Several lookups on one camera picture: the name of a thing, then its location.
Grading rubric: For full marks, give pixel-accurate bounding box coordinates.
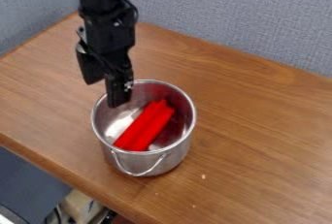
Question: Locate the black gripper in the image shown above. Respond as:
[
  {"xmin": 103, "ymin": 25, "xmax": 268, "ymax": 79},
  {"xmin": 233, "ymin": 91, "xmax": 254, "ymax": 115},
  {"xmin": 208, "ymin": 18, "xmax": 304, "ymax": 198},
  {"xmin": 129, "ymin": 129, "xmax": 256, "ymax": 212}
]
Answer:
[{"xmin": 76, "ymin": 9, "xmax": 138, "ymax": 108}]

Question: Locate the red block object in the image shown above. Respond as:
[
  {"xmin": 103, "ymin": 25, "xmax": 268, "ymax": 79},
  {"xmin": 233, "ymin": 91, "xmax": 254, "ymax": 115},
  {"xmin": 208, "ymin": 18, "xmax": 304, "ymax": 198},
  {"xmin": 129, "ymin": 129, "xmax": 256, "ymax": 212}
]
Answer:
[{"xmin": 112, "ymin": 99, "xmax": 175, "ymax": 151}]

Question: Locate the metal pot with handle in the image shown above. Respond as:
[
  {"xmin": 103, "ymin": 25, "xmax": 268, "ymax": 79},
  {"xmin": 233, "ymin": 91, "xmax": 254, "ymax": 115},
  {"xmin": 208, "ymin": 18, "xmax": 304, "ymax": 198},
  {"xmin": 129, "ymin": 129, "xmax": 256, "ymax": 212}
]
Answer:
[{"xmin": 91, "ymin": 80, "xmax": 197, "ymax": 176}]

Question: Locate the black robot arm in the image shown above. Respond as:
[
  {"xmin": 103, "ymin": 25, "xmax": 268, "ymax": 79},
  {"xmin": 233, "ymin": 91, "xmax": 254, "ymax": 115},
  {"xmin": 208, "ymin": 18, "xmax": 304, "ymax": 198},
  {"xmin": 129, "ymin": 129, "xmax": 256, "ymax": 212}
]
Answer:
[{"xmin": 75, "ymin": 0, "xmax": 138, "ymax": 108}]

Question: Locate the beige box under table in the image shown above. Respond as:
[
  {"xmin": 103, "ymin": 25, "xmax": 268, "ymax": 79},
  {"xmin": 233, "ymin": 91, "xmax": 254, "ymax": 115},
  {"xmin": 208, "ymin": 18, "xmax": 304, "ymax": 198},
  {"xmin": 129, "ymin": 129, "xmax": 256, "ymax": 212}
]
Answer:
[{"xmin": 60, "ymin": 189, "xmax": 104, "ymax": 224}]

